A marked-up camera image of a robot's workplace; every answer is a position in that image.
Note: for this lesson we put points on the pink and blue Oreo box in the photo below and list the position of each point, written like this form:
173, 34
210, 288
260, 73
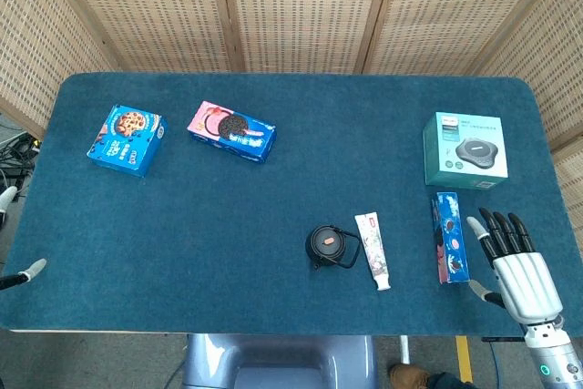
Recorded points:
232, 131

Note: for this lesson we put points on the woven bamboo folding screen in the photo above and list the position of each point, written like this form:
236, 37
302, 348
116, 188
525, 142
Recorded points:
300, 11

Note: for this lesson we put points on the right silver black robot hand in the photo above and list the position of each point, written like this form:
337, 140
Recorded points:
528, 284

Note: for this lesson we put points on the yellow floor tape strip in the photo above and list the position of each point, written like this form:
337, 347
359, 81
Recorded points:
464, 357

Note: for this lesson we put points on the brown shoe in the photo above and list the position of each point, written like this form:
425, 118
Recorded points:
407, 376

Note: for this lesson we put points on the teal speaker product box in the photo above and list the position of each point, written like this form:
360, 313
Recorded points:
467, 152

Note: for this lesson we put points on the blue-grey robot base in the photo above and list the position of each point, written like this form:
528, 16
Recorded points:
282, 361

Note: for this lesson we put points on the left robot hand white fingertips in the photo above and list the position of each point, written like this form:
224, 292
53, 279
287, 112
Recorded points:
32, 268

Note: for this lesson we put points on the blue felt table cover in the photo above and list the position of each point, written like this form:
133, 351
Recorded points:
218, 234

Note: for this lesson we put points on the slim blue Oreo box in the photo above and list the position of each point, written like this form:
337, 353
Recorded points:
448, 238

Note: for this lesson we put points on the blue chocolate chip cookie box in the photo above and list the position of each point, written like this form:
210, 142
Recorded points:
127, 140

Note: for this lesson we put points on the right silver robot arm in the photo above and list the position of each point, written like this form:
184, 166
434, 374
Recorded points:
553, 357

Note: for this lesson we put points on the white table leg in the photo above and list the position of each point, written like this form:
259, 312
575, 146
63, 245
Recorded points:
405, 350

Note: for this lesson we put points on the floral white toothpaste tube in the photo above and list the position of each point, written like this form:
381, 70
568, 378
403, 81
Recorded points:
374, 248

